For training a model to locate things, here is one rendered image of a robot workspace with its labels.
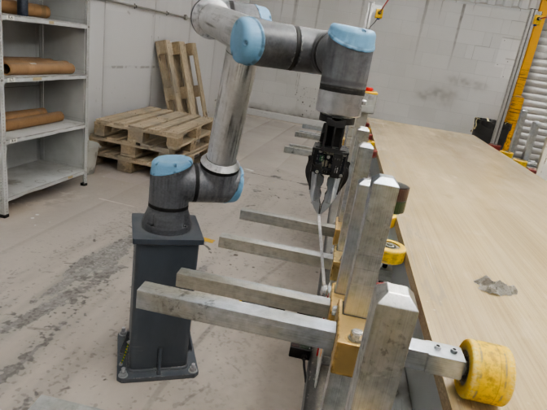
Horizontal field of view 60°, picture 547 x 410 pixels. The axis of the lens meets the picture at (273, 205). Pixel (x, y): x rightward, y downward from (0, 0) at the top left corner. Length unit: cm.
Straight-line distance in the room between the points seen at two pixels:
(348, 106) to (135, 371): 147
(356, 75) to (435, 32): 794
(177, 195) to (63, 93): 252
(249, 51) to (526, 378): 74
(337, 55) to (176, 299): 52
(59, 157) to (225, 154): 272
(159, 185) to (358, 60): 102
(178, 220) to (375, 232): 122
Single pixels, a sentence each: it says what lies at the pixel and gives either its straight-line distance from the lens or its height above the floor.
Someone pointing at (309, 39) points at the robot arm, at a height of 134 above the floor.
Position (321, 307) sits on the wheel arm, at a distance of 94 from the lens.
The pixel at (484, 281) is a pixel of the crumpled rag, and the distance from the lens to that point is 111.
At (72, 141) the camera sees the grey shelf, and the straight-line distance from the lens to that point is 417.
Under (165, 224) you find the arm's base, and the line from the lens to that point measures 177.
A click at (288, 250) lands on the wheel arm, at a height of 85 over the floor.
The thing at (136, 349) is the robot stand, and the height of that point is 12.
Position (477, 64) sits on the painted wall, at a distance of 892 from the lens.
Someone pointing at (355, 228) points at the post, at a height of 101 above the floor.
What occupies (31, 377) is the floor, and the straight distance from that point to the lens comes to 212.
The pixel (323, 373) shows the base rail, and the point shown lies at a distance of 103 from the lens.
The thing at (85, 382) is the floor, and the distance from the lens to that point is 206.
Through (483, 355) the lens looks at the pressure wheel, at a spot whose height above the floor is 98.
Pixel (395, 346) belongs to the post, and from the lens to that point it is 43.
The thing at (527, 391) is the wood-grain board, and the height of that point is 90.
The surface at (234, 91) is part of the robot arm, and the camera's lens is 161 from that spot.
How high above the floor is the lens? 132
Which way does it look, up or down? 19 degrees down
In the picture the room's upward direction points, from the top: 9 degrees clockwise
